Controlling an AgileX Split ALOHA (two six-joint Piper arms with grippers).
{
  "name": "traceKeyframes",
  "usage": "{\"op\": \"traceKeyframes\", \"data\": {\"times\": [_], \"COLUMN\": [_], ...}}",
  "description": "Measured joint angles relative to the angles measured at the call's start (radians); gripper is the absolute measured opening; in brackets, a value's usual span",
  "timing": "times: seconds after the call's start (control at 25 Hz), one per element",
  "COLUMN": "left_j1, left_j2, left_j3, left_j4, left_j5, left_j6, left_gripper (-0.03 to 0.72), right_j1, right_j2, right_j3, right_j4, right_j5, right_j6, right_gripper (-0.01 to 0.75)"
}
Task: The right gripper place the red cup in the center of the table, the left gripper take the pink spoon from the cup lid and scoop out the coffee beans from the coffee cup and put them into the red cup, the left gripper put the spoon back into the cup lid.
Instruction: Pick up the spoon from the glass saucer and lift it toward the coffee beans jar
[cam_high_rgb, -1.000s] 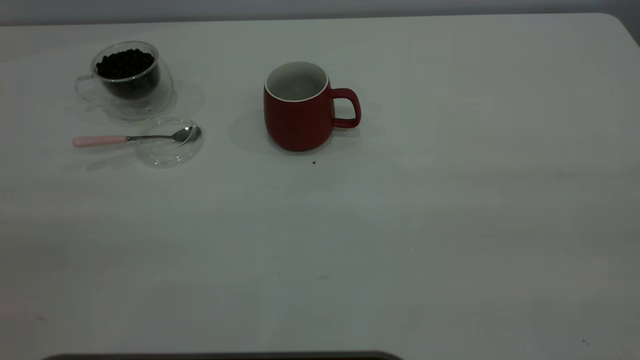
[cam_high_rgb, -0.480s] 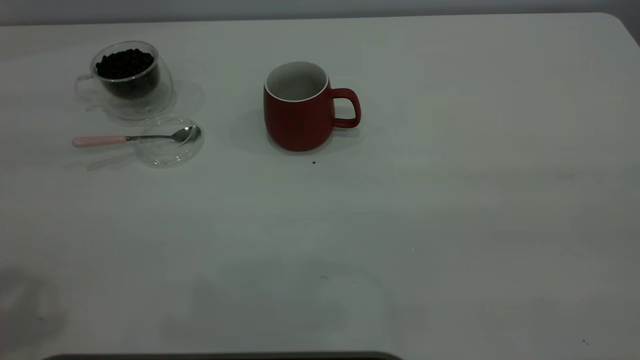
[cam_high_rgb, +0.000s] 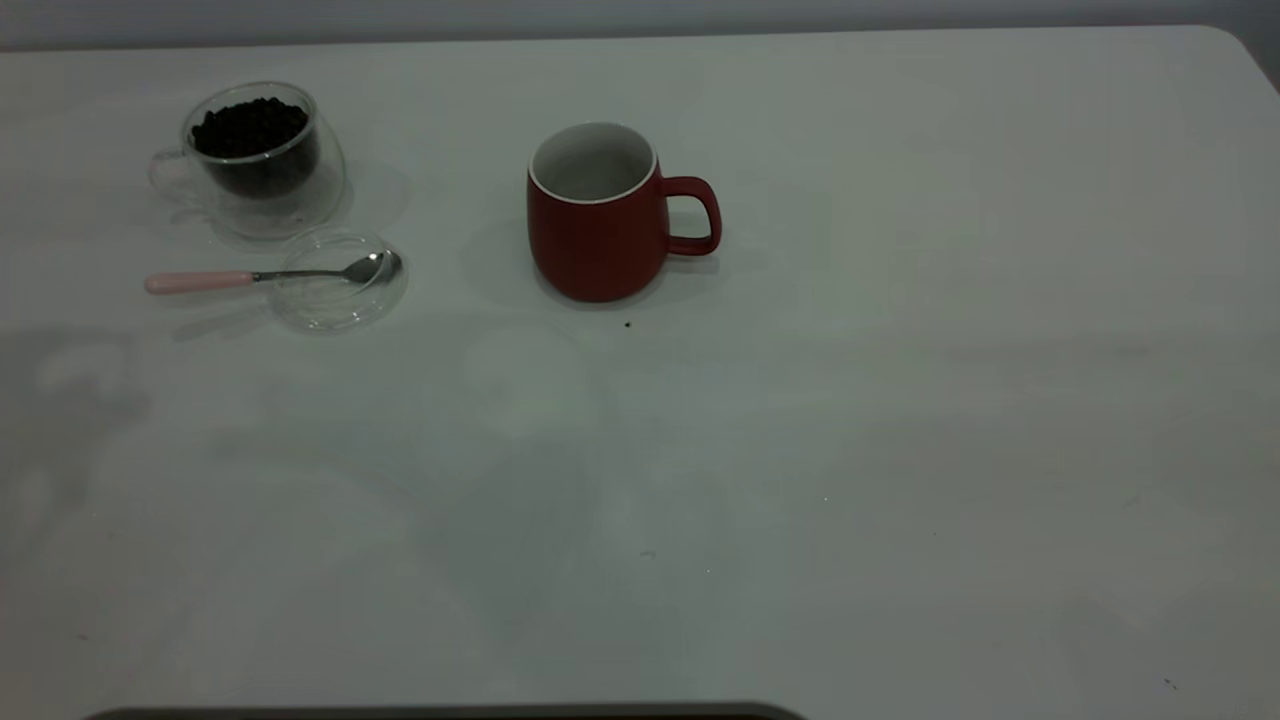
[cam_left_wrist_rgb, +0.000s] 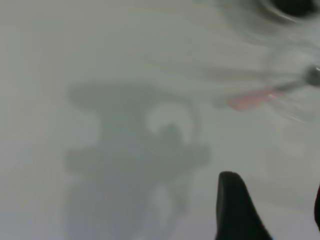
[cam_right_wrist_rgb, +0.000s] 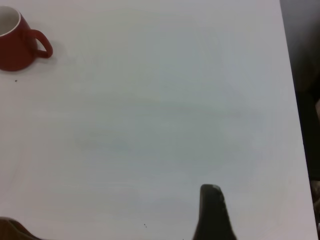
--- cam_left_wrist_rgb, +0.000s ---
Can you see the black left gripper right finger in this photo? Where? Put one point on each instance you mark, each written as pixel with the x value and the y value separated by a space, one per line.
pixel 317 210

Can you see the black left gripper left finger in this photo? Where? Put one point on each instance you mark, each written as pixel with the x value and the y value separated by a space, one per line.
pixel 232 212

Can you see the glass cup of coffee beans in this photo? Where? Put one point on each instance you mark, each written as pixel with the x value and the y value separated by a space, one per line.
pixel 292 5

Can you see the small clear glass dish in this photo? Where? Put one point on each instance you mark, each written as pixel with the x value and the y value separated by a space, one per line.
pixel 295 112

